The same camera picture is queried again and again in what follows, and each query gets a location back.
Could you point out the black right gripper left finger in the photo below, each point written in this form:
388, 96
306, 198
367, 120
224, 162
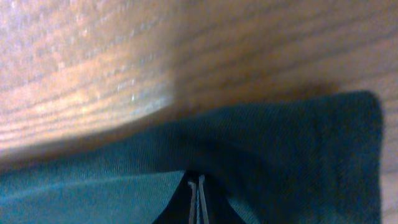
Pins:
182, 207

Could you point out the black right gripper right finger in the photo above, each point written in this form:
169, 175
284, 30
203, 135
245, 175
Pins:
213, 206

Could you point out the black t-shirt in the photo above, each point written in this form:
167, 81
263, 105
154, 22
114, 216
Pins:
312, 161

